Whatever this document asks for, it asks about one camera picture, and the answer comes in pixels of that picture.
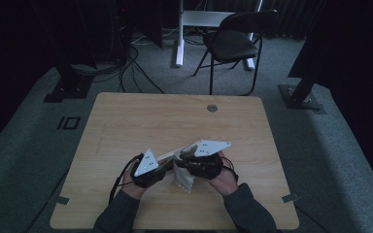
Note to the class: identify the black panel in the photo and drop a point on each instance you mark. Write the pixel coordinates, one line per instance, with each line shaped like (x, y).
(152, 22)

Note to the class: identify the grey tape strip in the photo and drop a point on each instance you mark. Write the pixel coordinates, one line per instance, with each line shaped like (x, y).
(62, 200)
(290, 198)

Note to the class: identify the person's right hand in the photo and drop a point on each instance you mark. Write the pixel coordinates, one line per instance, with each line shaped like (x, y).
(225, 183)

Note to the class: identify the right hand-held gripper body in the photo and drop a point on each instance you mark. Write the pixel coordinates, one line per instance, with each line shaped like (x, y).
(207, 161)

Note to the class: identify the black folding chair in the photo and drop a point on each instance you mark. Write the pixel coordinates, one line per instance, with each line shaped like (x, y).
(233, 42)

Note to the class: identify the person's left hand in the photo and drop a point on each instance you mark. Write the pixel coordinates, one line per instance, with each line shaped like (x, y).
(132, 189)

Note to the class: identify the white desk frame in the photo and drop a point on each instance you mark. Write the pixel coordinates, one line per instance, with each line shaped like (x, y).
(204, 18)

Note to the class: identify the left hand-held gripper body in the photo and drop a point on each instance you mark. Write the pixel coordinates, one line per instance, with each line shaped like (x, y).
(145, 171)

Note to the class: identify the round grey table grommet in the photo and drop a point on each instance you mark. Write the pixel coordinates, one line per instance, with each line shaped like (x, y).
(212, 108)

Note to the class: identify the black metal stand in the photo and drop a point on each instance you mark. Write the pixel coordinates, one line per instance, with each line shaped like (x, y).
(299, 97)
(69, 87)

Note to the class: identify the black equipment rack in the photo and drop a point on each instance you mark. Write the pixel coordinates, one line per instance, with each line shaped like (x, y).
(122, 32)

